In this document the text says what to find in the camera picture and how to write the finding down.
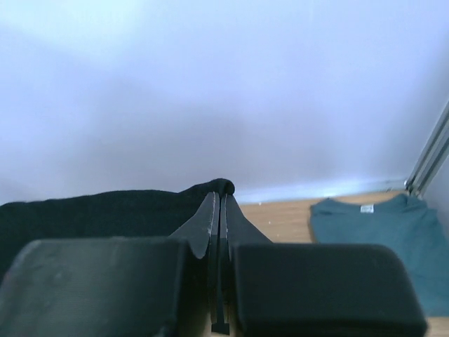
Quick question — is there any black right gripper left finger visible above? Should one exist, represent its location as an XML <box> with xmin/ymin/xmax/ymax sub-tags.
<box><xmin>1</xmin><ymin>193</ymin><xmax>216</xmax><ymax>336</ymax></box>

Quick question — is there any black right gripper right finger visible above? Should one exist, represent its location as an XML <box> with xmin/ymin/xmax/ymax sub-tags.
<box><xmin>219</xmin><ymin>195</ymin><xmax>428</xmax><ymax>336</ymax></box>

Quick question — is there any black t-shirt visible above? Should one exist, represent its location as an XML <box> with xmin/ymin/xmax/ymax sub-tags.
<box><xmin>1</xmin><ymin>178</ymin><xmax>235</xmax><ymax>275</ymax></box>

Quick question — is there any folded teal t-shirt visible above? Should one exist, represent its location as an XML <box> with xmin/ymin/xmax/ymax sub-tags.
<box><xmin>310</xmin><ymin>194</ymin><xmax>448</xmax><ymax>317</ymax></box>

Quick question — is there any right aluminium corner post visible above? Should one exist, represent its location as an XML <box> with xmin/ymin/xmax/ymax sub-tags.
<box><xmin>405</xmin><ymin>104</ymin><xmax>448</xmax><ymax>196</ymax></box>

